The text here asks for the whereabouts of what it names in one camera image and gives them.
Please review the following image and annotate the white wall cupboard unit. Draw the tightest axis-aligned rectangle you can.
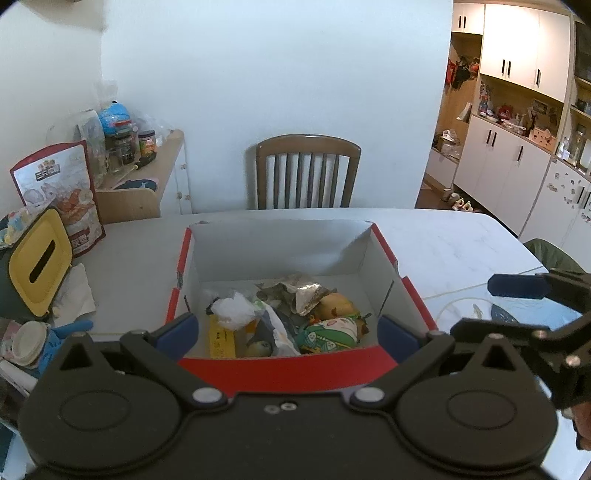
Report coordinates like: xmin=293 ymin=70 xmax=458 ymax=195
xmin=425 ymin=1 xmax=590 ymax=248

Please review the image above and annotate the green tassel pouch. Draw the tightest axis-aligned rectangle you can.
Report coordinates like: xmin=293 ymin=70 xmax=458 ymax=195
xmin=295 ymin=317 xmax=369 ymax=354

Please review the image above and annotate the white crumpled tissue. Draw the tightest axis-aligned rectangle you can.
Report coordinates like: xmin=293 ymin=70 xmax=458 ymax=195
xmin=51 ymin=264 xmax=96 ymax=327

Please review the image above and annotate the wooden chair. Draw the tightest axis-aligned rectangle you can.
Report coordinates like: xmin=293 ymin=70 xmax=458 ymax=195
xmin=254 ymin=134 xmax=362 ymax=210

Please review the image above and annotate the shiny foil snack bag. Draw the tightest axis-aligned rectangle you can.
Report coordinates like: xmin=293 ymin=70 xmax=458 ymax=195
xmin=256 ymin=273 xmax=334 ymax=316

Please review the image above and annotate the red white snack bag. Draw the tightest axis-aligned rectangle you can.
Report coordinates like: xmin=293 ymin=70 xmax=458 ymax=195
xmin=10 ymin=140 xmax=105 ymax=257

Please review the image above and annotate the white plastic bag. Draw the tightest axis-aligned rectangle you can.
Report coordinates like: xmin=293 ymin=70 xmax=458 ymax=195
xmin=209 ymin=291 xmax=263 ymax=331

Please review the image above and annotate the blue round toy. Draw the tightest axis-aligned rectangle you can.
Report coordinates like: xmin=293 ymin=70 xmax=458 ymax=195
xmin=98 ymin=101 xmax=132 ymax=136

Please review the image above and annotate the yellow plush toy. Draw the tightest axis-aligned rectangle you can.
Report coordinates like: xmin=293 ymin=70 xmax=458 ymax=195
xmin=312 ymin=292 xmax=370 ymax=337

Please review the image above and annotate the yellow teal tissue box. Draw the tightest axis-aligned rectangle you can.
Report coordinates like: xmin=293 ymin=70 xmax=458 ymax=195
xmin=1 ymin=207 xmax=73 ymax=323

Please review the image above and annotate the red white cardboard box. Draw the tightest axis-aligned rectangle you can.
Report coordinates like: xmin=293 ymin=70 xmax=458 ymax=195
xmin=168 ymin=220 xmax=436 ymax=395

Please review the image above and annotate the white wooden side cabinet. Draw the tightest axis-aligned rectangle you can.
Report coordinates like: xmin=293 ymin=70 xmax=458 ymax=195
xmin=96 ymin=129 xmax=192 ymax=224

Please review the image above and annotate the dark glass jar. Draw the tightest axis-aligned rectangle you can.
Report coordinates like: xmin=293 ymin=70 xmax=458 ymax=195
xmin=109 ymin=131 xmax=134 ymax=170

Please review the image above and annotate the yellow small box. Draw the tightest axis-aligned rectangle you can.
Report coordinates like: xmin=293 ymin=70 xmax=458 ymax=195
xmin=208 ymin=315 xmax=236 ymax=360

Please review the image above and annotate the green chair back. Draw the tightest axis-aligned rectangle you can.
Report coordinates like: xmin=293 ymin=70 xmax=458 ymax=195
xmin=524 ymin=238 xmax=585 ymax=273

